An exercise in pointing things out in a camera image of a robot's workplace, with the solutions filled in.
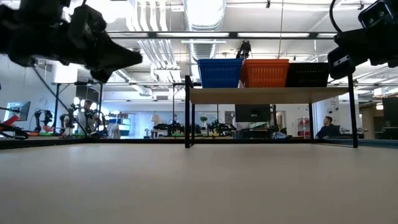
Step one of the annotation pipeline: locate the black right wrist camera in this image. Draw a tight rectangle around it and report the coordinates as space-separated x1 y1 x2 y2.
357 0 394 29

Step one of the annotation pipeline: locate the black hanging spotlight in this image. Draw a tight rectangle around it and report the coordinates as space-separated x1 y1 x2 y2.
238 40 252 60

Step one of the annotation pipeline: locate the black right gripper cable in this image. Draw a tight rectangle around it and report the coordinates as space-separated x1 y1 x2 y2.
328 0 340 34

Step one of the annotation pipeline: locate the black background rig frame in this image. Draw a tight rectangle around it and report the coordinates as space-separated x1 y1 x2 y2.
51 81 104 136

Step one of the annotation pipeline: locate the person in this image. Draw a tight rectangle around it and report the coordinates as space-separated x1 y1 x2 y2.
76 99 98 135
315 115 342 139

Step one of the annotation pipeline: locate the wooden shelf with black legs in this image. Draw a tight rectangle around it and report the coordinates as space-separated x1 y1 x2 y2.
184 73 359 149

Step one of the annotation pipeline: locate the dark large screen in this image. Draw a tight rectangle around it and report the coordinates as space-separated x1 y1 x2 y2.
381 97 398 141

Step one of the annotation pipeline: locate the black monitor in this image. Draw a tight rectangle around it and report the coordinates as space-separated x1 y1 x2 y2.
234 104 272 123

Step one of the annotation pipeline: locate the silver ventilation duct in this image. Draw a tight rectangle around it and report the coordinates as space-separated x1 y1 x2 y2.
182 0 227 65

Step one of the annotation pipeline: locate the red storage rack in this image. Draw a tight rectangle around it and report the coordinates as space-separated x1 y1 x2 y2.
296 117 312 138

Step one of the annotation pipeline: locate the grey background monitor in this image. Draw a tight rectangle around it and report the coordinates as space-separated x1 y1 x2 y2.
6 101 32 122

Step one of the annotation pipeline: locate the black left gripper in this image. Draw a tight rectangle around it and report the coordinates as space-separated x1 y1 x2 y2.
62 3 143 83

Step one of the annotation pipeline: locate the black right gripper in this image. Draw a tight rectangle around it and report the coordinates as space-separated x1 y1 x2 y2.
326 24 398 80

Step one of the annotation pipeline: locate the black aluminium table frame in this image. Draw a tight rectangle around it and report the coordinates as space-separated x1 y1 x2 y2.
0 136 398 150

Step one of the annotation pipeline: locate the long linear ceiling light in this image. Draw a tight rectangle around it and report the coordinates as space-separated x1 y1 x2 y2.
105 30 338 40

